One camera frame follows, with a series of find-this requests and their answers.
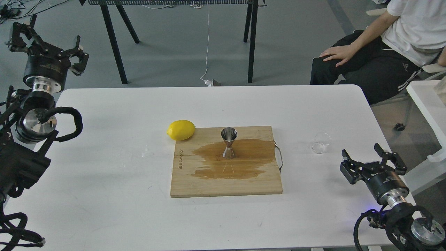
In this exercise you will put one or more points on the yellow lemon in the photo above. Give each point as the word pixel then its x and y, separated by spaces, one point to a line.
pixel 180 130

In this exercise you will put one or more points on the seated person white shirt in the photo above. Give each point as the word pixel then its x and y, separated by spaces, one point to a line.
pixel 393 49

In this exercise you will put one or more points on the wooden cutting board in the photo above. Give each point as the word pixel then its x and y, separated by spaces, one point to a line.
pixel 200 170

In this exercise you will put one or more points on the white side table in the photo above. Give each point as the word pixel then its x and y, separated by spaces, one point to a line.
pixel 432 146

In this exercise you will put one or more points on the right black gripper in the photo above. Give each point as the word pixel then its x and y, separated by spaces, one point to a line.
pixel 379 184

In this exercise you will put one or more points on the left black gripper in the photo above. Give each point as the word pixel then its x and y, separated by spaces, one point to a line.
pixel 45 71

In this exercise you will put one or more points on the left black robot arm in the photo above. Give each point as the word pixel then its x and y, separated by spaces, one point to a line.
pixel 32 122

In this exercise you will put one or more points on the steel double jigger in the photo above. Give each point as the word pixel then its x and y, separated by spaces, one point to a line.
pixel 229 134

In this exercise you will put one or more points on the small clear glass cup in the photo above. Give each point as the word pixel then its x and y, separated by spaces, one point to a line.
pixel 321 143

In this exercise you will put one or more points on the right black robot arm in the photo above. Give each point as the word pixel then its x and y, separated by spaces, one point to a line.
pixel 408 227

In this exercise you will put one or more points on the person's right hand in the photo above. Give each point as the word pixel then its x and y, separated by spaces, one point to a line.
pixel 343 53

